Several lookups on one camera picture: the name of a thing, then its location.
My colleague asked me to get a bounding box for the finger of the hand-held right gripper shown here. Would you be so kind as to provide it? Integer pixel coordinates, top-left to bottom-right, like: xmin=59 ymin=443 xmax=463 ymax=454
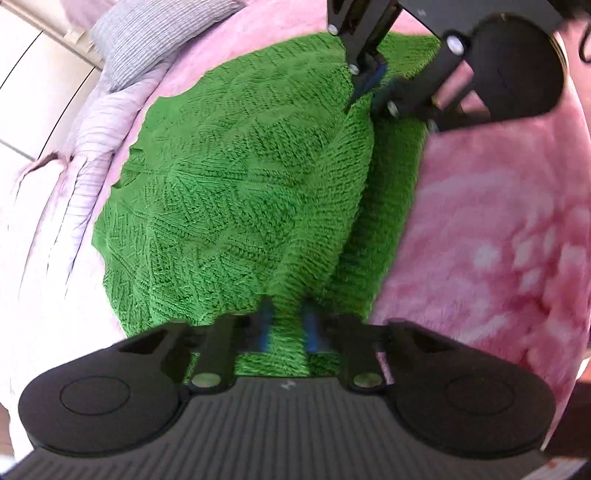
xmin=369 ymin=30 xmax=497 ymax=134
xmin=325 ymin=0 xmax=402 ymax=114

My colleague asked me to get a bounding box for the grey striped pillow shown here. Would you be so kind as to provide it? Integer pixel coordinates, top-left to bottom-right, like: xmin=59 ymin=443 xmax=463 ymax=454
xmin=90 ymin=0 xmax=246 ymax=92

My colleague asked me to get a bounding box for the white wardrobe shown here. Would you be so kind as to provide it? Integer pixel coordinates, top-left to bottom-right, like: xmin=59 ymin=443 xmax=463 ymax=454
xmin=0 ymin=0 xmax=121 ymax=162

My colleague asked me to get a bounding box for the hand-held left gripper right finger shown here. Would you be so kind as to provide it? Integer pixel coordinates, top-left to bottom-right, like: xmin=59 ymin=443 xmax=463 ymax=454
xmin=300 ymin=308 xmax=462 ymax=396

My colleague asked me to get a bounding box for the green knitted sweater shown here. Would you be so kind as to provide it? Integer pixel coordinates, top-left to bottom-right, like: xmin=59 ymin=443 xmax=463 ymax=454
xmin=91 ymin=31 xmax=444 ymax=377

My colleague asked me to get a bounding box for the pink fluffy blanket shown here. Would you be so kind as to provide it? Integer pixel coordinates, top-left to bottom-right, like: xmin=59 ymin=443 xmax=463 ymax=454
xmin=105 ymin=0 xmax=591 ymax=457

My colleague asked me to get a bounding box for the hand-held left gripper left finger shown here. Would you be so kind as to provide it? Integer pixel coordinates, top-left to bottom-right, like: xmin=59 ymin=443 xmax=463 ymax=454
xmin=119 ymin=300 xmax=278 ymax=394

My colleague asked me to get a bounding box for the lilac quilt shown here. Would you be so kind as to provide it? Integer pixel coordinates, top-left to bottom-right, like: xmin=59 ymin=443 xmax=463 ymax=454
xmin=0 ymin=60 xmax=185 ymax=457

